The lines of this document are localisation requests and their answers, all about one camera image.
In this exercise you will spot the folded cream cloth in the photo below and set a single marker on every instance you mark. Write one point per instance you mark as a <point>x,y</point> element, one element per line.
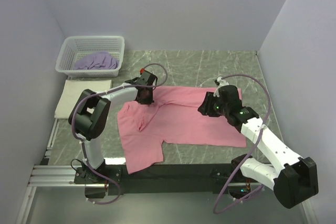
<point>72,91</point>

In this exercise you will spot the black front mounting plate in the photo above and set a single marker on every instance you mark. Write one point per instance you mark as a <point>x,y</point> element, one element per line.
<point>182,178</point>

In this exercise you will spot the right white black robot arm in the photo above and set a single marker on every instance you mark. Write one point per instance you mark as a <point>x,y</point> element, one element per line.
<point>292,178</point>

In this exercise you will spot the white plastic laundry basket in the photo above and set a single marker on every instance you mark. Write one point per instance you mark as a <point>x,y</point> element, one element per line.
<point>75,48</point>

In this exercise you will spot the pink t shirt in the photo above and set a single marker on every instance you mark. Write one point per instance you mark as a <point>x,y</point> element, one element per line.
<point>172,118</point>

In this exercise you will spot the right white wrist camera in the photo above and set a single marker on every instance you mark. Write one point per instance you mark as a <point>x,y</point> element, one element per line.
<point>220,82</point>

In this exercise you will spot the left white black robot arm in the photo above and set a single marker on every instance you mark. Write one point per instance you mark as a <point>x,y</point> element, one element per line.
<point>89,116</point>

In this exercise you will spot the purple t shirt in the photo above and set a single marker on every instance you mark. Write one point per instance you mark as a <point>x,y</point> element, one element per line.
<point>97,61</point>

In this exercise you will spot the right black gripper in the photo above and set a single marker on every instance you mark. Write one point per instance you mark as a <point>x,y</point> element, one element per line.
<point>206,107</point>

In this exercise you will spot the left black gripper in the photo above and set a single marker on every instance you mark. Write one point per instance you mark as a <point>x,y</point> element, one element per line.
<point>149,100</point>

